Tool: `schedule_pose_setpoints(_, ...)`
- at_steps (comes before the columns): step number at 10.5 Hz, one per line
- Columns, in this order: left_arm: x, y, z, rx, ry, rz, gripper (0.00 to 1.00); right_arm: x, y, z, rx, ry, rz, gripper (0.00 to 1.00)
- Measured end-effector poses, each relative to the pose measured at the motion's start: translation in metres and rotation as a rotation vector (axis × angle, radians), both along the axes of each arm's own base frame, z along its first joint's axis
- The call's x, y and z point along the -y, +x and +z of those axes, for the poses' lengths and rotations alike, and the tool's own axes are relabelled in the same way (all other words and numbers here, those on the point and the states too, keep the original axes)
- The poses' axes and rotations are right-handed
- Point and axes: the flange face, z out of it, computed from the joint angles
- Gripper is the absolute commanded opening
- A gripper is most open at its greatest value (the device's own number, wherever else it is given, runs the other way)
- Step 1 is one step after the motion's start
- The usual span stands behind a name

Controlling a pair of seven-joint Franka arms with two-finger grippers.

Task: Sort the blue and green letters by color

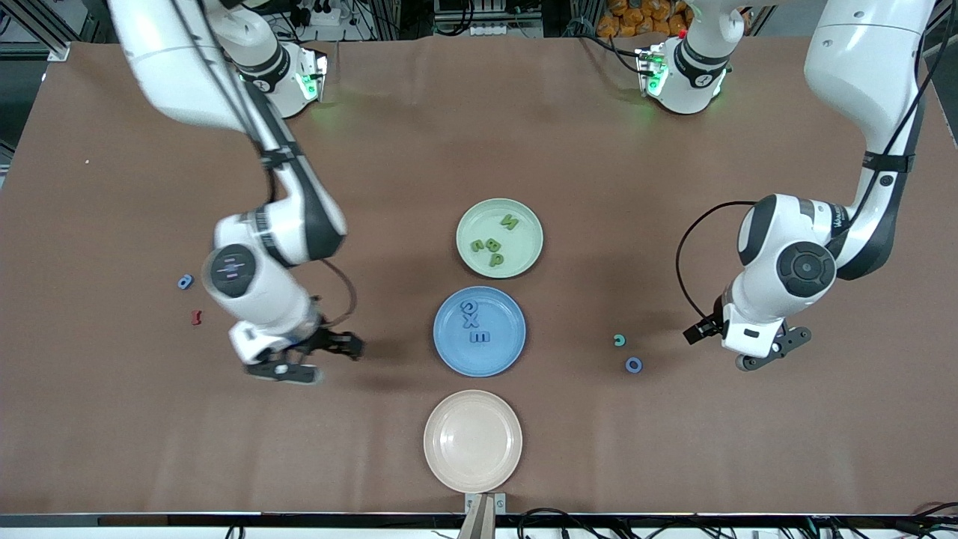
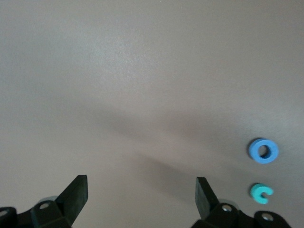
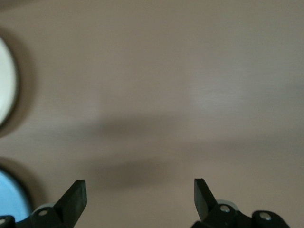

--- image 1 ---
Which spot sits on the brown paper table cover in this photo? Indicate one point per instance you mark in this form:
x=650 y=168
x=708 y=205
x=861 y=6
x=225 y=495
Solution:
x=150 y=449

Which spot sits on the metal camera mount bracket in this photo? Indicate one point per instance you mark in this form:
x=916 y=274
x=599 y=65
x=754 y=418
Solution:
x=485 y=516

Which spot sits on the lavender blue letter O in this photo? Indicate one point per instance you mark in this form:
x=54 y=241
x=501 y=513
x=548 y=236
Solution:
x=627 y=364

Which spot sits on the bag of orange fruit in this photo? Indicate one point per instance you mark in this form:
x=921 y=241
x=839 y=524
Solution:
x=636 y=15

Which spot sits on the long white power strip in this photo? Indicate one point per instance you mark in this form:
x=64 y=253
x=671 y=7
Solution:
x=509 y=31

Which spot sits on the blue letter Q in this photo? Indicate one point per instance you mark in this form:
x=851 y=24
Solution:
x=180 y=283

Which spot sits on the blue letter G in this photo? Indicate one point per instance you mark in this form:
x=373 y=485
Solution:
x=462 y=307

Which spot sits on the white power strip with plugs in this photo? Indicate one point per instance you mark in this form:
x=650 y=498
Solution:
x=325 y=15

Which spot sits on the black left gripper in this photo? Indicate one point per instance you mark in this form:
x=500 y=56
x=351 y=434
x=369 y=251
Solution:
x=712 y=323

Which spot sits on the blue letter E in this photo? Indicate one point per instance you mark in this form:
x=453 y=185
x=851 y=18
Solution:
x=480 y=337

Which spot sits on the black table edge rail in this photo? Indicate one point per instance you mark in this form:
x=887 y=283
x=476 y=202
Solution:
x=224 y=520

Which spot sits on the green letter P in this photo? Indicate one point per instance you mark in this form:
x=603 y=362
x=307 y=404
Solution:
x=497 y=260

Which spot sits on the pale green plate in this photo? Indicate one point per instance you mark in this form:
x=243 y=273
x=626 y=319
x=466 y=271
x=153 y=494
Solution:
x=479 y=217

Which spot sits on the beige plate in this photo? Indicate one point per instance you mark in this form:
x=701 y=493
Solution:
x=472 y=441

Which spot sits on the blue letter X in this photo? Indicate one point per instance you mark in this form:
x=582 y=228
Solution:
x=471 y=322

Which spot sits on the aluminium frame post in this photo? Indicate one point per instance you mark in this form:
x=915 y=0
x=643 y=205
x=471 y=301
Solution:
x=58 y=51

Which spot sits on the blue plate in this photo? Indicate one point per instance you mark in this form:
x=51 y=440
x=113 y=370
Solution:
x=501 y=359

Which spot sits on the green letter N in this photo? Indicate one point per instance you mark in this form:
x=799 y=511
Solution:
x=510 y=221

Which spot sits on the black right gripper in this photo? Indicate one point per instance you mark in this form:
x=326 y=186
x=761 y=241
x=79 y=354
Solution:
x=330 y=340

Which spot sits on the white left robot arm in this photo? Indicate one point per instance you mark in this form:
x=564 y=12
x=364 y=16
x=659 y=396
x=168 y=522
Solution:
x=861 y=60

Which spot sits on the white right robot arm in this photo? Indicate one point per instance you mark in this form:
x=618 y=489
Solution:
x=172 y=67

